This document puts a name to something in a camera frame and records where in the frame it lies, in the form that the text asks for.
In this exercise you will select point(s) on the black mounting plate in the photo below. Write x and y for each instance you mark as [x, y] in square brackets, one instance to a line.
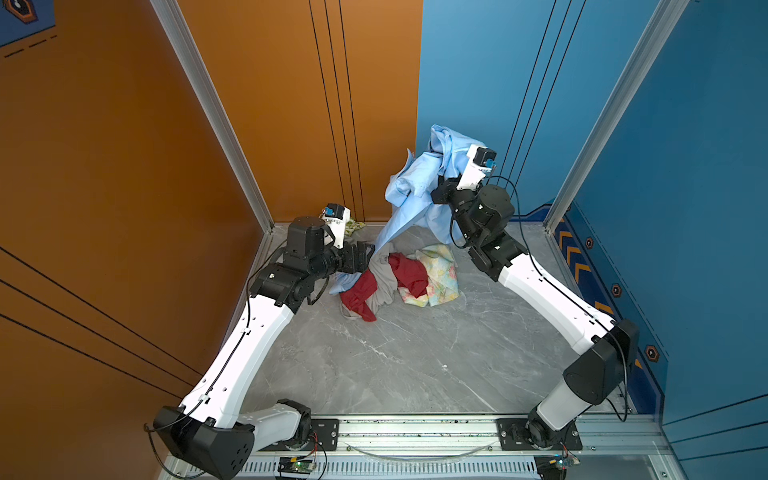
[510, 433]
[325, 430]

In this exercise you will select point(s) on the yellow lemon print cloth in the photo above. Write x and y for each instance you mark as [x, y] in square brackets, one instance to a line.
[353, 226]

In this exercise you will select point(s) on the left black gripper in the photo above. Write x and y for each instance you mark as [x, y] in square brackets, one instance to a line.
[361, 260]

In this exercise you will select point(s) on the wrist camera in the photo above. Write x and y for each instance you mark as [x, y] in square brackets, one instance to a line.
[481, 161]
[336, 217]

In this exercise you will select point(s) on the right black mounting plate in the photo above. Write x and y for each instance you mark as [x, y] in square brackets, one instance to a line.
[510, 433]

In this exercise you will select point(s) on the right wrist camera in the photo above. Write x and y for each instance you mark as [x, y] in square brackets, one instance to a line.
[481, 161]

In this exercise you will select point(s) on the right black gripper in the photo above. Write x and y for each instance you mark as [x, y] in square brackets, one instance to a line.
[446, 190]

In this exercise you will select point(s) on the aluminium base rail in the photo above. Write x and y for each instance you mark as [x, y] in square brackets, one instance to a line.
[466, 446]

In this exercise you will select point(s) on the right green circuit board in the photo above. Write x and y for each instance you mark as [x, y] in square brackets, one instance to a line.
[563, 463]

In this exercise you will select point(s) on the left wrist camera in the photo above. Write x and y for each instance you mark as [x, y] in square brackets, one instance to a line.
[336, 217]

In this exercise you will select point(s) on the grey beige cloth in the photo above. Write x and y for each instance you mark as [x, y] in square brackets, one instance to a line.
[375, 288]

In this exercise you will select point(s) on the pastel floral cloth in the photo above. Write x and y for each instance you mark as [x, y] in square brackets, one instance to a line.
[440, 266]

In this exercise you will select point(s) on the dark red cloth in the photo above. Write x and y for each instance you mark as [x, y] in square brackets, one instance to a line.
[410, 274]

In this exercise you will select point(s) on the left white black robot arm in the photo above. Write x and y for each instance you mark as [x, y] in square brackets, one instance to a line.
[208, 430]

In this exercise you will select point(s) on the light blue shirt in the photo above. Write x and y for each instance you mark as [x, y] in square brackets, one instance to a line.
[409, 191]

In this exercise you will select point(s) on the left green circuit board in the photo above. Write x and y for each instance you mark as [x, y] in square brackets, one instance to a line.
[296, 468]

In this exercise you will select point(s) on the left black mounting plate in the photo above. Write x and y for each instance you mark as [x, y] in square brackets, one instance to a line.
[325, 430]

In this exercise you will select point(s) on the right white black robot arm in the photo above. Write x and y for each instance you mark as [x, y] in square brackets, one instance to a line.
[605, 348]

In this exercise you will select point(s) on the green circuit board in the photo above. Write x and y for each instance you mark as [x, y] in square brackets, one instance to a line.
[563, 463]
[296, 468]

